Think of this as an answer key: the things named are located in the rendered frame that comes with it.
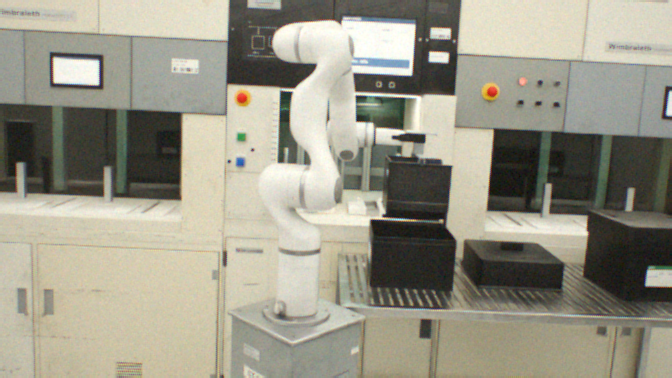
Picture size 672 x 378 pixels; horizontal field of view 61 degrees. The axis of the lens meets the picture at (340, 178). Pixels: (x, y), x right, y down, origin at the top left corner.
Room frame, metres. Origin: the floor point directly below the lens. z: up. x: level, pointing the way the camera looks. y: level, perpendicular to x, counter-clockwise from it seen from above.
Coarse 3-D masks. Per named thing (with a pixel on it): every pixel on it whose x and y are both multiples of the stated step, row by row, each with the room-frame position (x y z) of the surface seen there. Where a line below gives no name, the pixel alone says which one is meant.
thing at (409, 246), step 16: (384, 224) 2.10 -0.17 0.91; (368, 240) 2.08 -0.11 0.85; (384, 240) 1.83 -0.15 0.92; (400, 240) 1.83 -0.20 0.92; (416, 240) 1.83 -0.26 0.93; (432, 240) 1.83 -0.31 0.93; (448, 240) 1.83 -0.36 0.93; (368, 256) 2.02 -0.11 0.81; (384, 256) 1.83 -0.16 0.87; (400, 256) 1.83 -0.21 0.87; (416, 256) 1.83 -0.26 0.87; (432, 256) 1.83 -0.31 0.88; (448, 256) 1.83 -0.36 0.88; (368, 272) 1.96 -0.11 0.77; (384, 272) 1.83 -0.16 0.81; (400, 272) 1.83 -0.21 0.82; (416, 272) 1.83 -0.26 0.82; (432, 272) 1.83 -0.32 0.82; (448, 272) 1.83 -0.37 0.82; (416, 288) 1.83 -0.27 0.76; (432, 288) 1.83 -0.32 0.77; (448, 288) 1.83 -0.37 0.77
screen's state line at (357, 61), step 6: (354, 60) 2.26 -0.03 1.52; (360, 60) 2.26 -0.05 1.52; (366, 60) 2.26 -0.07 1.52; (372, 60) 2.26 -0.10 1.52; (378, 60) 2.26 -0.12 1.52; (384, 60) 2.27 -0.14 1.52; (390, 60) 2.27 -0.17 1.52; (396, 60) 2.27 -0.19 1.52; (402, 60) 2.27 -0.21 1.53; (408, 60) 2.27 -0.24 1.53; (366, 66) 2.26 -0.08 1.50; (372, 66) 2.26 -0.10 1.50; (378, 66) 2.26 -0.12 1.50; (384, 66) 2.27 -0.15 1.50; (390, 66) 2.27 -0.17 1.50; (396, 66) 2.27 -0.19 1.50; (402, 66) 2.27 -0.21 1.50; (408, 66) 2.27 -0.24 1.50
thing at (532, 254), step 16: (464, 240) 2.15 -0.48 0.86; (480, 240) 2.15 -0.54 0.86; (464, 256) 2.12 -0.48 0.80; (480, 256) 1.92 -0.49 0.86; (496, 256) 1.93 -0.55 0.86; (512, 256) 1.93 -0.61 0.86; (528, 256) 1.94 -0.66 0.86; (544, 256) 1.96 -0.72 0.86; (480, 272) 1.89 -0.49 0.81; (496, 272) 1.88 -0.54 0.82; (512, 272) 1.88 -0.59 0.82; (528, 272) 1.88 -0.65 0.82; (544, 272) 1.88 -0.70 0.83; (560, 272) 1.88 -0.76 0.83; (496, 288) 1.88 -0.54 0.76; (512, 288) 1.88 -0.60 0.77; (528, 288) 1.88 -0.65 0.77; (544, 288) 1.88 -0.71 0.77; (560, 288) 1.88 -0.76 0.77
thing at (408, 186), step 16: (416, 144) 1.95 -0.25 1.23; (400, 160) 2.07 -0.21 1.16; (416, 160) 2.07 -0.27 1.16; (384, 176) 2.05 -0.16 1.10; (400, 176) 1.86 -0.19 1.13; (416, 176) 1.86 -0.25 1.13; (432, 176) 1.86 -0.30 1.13; (448, 176) 1.86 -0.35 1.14; (384, 192) 1.99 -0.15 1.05; (400, 192) 1.86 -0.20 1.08; (416, 192) 1.86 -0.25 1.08; (432, 192) 1.86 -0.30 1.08; (448, 192) 1.86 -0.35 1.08; (384, 208) 1.93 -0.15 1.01; (400, 208) 1.86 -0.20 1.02; (416, 208) 1.86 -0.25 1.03; (432, 208) 1.86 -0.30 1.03; (400, 224) 1.91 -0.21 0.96; (416, 224) 1.91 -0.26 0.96; (432, 224) 1.91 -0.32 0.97
